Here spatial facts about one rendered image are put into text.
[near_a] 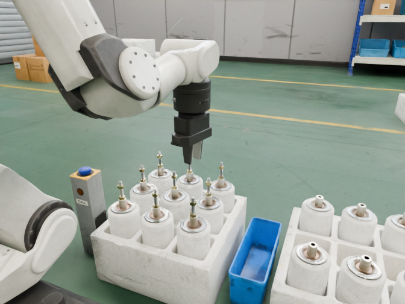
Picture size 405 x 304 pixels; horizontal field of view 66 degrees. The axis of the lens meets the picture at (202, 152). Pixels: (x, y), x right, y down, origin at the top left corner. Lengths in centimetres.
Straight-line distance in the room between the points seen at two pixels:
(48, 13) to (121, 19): 672
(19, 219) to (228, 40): 557
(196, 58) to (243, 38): 539
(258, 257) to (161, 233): 41
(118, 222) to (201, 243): 26
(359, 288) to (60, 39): 76
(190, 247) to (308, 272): 31
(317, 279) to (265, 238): 40
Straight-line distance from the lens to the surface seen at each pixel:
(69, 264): 124
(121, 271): 106
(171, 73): 58
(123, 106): 50
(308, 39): 581
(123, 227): 99
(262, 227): 119
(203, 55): 64
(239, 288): 99
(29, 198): 82
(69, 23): 46
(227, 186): 108
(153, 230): 92
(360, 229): 103
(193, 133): 73
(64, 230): 85
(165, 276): 96
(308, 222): 104
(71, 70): 46
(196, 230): 88
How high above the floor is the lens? 79
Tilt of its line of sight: 24 degrees down
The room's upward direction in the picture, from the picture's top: straight up
